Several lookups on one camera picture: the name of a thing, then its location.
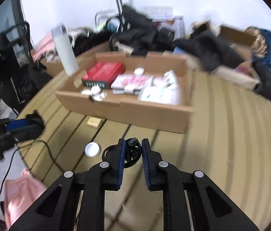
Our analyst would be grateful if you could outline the pink fleece garment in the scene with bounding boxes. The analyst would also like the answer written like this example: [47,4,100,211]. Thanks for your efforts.
[4,169,46,229]

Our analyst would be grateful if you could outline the pink bag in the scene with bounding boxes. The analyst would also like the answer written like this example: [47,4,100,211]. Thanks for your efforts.
[32,32,55,62]

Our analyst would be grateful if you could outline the black stroller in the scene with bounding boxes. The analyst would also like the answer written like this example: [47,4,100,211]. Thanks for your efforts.
[0,21,52,112]

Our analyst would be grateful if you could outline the black trolley handle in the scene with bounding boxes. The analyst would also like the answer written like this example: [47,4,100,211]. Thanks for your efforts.
[105,0,125,32]

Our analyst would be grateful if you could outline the small yellow box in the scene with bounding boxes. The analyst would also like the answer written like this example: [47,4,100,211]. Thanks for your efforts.
[86,117,105,129]

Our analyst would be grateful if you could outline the cardboard box right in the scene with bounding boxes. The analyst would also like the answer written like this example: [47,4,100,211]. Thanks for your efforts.
[213,24,262,91]

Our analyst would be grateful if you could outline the white tall bottle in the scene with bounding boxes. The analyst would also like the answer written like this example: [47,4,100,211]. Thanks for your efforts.
[51,23,79,76]

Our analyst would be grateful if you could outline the small white round lid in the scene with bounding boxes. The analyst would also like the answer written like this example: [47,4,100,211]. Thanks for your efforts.
[133,67,145,76]

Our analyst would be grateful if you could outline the black cable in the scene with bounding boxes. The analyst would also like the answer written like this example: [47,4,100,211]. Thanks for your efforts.
[101,136,143,170]

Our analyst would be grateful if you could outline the large cardboard box left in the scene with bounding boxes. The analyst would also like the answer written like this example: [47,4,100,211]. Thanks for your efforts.
[40,42,110,77]

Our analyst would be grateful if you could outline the pink white packet box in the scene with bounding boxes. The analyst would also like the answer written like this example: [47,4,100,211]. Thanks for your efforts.
[111,74,154,95]

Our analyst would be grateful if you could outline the black power cord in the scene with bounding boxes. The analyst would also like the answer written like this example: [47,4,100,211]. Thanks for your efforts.
[0,139,64,199]

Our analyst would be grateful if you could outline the white spray bottle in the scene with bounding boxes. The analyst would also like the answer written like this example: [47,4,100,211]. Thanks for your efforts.
[163,70,179,89]

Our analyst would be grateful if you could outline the cardboard tray box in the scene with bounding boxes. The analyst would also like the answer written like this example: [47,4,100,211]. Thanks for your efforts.
[55,50,195,134]

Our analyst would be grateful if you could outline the red book box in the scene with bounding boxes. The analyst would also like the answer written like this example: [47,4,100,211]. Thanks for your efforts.
[81,62,125,89]

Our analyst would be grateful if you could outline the woven straw hat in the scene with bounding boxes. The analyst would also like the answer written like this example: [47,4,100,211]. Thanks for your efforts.
[245,27,268,59]

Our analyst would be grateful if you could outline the white cap on table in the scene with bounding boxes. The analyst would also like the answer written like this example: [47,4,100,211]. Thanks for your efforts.
[84,142,100,157]

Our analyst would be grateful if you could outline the hello cloud sticker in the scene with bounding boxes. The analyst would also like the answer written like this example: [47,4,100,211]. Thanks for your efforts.
[91,92,107,101]

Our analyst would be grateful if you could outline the black clothes pile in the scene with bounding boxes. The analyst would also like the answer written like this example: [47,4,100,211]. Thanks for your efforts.
[72,4,247,73]

